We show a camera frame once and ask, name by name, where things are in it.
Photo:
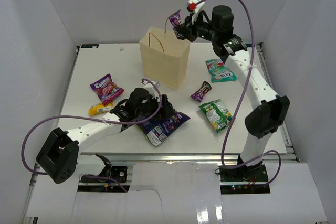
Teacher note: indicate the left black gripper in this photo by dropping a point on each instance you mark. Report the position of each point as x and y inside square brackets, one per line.
[165, 109]

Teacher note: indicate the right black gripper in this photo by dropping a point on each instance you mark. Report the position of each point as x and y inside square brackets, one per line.
[188, 29]

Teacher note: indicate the small purple candy pack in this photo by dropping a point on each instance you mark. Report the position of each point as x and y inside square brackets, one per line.
[175, 19]

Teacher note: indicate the dark blue snack bag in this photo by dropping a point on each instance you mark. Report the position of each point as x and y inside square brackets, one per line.
[157, 131]

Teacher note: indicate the purple skittles pack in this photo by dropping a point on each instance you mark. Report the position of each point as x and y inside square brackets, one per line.
[201, 92]

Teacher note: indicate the green chips bag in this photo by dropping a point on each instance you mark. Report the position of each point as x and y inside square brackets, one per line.
[217, 114]

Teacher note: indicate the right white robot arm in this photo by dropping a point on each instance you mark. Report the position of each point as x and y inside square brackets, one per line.
[269, 108]

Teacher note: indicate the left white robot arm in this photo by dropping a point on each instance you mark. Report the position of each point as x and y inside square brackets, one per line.
[61, 152]

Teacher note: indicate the beige paper bag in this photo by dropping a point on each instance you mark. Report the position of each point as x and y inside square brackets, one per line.
[164, 57]

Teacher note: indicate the teal candy bag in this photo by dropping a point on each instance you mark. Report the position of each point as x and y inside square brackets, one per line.
[219, 71]

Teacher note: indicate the purple pink gummy bag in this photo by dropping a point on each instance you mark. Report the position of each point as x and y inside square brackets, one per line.
[106, 89]

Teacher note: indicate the yellow snack pack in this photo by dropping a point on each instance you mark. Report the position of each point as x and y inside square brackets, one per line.
[100, 108]

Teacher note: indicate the left blue table label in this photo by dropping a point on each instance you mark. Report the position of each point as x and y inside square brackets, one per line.
[89, 45]

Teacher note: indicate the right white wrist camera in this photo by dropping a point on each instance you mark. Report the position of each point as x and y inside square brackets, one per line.
[194, 2]

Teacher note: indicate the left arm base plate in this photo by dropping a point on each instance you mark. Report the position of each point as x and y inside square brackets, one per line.
[119, 173]

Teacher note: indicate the aluminium frame rail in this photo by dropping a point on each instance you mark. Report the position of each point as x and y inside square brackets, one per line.
[190, 157]

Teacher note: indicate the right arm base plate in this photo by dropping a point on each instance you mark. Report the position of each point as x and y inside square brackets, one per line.
[258, 174]

